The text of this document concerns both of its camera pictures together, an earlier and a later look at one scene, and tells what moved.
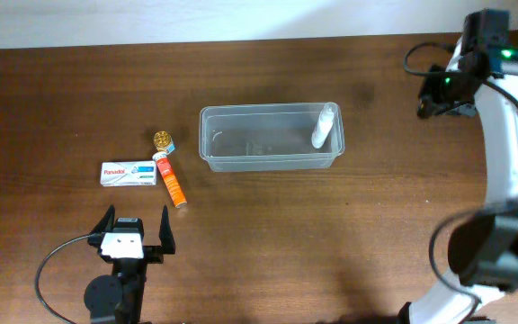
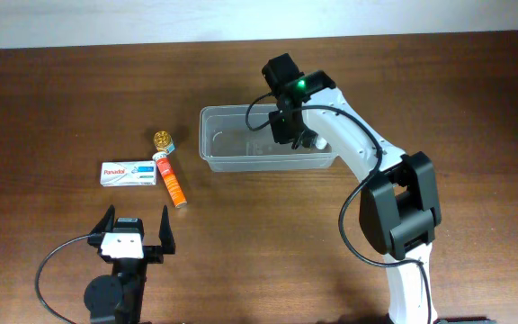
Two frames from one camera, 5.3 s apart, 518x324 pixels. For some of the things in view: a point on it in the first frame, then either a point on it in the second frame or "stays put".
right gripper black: [429, 97] → [281, 133]
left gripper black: [155, 253] stays put
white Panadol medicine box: [128, 174] stays put
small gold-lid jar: [162, 139] stays put
